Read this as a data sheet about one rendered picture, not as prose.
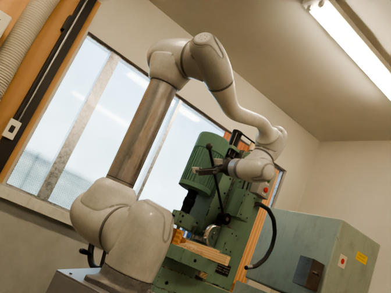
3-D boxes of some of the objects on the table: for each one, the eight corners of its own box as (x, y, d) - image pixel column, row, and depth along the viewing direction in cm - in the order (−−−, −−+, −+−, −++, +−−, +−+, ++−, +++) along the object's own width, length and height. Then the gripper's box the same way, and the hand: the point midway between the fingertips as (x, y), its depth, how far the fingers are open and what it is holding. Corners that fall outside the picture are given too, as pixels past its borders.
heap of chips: (174, 244, 175) (177, 238, 176) (194, 253, 182) (196, 247, 183) (186, 249, 168) (188, 242, 169) (206, 257, 175) (208, 252, 176)
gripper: (215, 185, 171) (185, 181, 188) (254, 167, 186) (223, 164, 203) (212, 168, 170) (181, 165, 187) (251, 152, 185) (220, 150, 202)
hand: (205, 165), depth 194 cm, fingers open, 13 cm apart
